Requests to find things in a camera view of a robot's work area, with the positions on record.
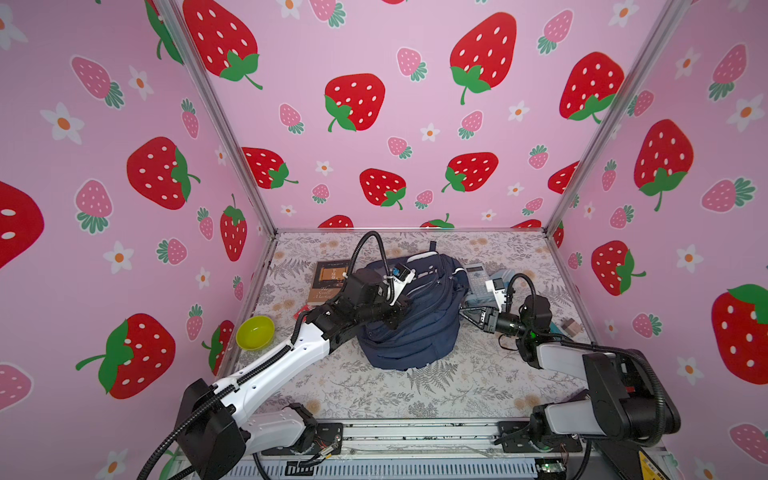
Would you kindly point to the green bowl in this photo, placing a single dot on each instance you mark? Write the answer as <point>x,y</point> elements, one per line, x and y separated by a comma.
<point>255,333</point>

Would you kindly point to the black control box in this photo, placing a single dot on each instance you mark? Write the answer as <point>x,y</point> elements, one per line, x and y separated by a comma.
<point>630,461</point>

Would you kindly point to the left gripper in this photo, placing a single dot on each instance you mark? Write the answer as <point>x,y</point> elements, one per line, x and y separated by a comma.
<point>395,311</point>

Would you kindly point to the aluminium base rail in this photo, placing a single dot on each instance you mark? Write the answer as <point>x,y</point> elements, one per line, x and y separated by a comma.
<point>421,449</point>

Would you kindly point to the small eraser block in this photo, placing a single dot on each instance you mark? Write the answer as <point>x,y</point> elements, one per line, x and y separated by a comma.
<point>571,327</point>

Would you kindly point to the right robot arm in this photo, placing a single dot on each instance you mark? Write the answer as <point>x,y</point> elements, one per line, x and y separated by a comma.
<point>625,399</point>

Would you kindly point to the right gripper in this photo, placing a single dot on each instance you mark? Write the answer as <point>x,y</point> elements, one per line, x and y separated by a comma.
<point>489,316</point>

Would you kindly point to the navy blue student backpack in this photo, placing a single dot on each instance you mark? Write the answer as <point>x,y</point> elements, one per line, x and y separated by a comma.
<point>429,329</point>

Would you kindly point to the red card pack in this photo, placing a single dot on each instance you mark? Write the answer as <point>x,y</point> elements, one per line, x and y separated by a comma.
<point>302,311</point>

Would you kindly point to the grey calculator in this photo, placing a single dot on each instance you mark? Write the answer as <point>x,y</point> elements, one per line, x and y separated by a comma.
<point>478,295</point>

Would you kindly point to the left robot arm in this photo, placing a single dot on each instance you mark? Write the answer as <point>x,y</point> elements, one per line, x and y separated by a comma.
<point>212,429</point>

